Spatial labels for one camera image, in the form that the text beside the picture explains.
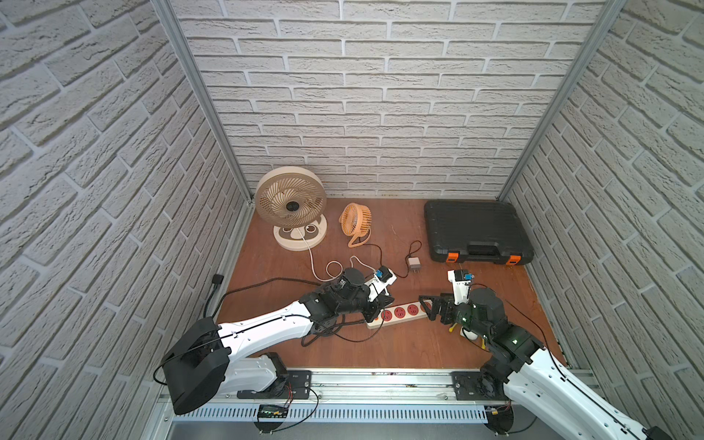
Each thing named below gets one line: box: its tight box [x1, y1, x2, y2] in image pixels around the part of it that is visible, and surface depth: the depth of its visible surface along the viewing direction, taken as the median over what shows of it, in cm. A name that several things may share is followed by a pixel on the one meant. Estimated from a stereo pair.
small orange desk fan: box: [339, 202, 373, 249], surface depth 102 cm
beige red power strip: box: [365, 299, 429, 330], surface depth 86 cm
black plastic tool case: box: [423, 198, 535, 266], surface depth 103 cm
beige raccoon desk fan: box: [254, 165, 329, 252], surface depth 91 cm
